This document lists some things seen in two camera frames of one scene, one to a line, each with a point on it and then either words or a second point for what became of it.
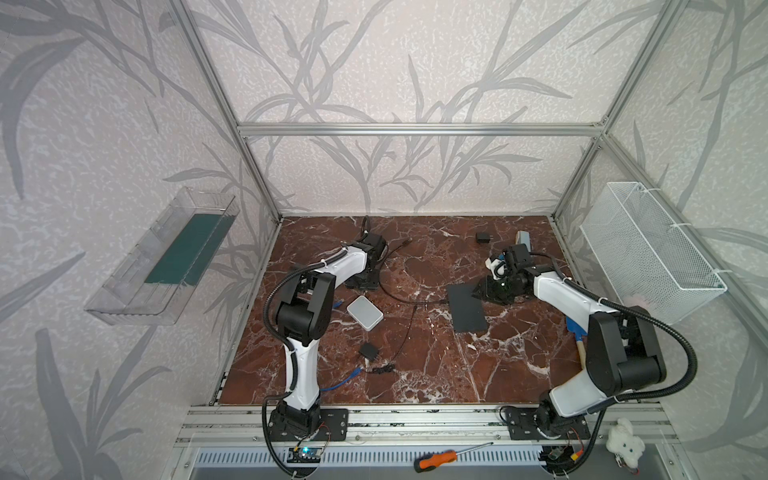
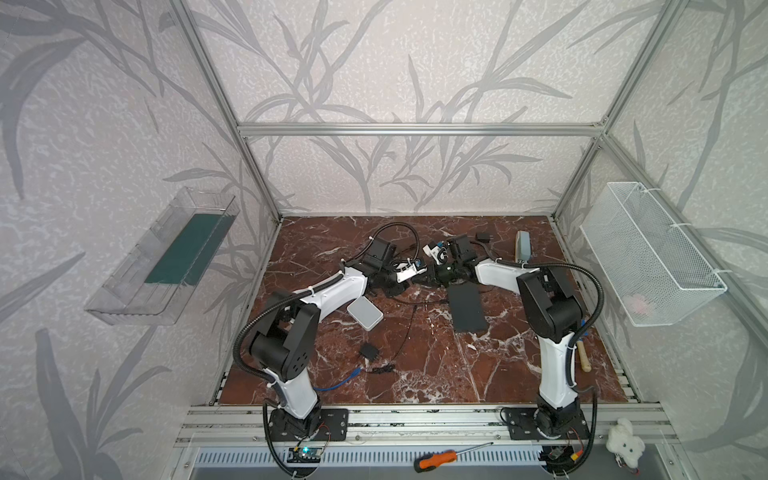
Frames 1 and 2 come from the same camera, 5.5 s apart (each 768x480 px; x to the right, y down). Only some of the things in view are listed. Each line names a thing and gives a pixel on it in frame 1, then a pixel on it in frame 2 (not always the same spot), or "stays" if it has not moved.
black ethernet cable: x=364 y=229 to x=389 y=224
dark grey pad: x=468 y=313 stays
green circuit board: x=304 y=455 stays
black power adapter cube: x=368 y=351 stays
